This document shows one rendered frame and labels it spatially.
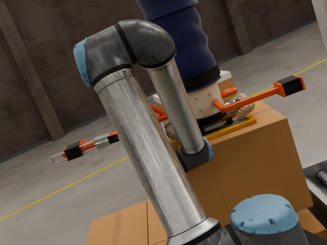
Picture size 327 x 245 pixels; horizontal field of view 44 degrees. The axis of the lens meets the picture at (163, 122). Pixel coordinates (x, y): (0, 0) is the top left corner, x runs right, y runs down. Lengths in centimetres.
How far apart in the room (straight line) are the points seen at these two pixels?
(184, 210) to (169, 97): 38
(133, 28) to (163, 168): 36
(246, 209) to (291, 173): 71
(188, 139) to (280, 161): 47
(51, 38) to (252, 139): 842
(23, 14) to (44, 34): 59
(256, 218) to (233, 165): 68
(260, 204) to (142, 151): 32
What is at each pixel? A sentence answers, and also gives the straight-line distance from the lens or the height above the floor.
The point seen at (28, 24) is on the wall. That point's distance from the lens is 978.
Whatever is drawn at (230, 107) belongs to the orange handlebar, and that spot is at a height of 120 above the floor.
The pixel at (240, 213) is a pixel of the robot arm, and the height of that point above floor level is 109.
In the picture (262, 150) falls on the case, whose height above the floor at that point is 97.
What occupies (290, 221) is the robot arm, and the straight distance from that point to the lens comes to 101.
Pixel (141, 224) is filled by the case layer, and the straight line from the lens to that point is 247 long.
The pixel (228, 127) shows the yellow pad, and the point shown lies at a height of 109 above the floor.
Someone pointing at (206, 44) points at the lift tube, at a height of 143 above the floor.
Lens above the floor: 158
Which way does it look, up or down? 13 degrees down
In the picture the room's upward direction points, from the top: 22 degrees counter-clockwise
